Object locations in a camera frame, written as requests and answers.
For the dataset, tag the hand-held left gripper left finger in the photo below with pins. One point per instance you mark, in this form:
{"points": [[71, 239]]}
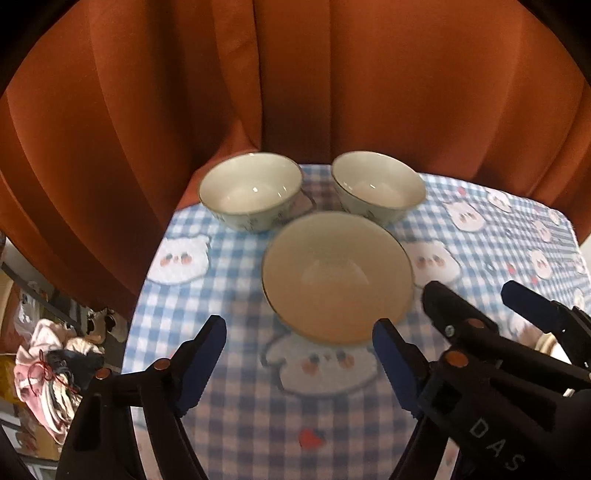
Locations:
{"points": [[203, 364]]}

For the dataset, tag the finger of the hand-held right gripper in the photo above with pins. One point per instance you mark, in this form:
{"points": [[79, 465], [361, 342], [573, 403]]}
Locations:
{"points": [[531, 304], [443, 300]]}

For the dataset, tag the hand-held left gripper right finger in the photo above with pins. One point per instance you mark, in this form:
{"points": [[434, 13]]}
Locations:
{"points": [[399, 364]]}

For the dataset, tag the pale blue floral bowl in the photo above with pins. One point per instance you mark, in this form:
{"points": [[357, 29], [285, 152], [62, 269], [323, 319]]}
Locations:
{"points": [[337, 277], [249, 184], [378, 180]]}

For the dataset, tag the blue checked bear tablecloth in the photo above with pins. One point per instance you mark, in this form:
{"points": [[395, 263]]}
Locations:
{"points": [[240, 300]]}

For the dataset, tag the pile of clothes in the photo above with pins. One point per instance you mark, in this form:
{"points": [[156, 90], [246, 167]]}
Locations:
{"points": [[41, 369]]}

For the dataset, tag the orange curtain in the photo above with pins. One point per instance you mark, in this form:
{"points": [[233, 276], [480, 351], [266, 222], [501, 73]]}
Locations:
{"points": [[295, 69]]}

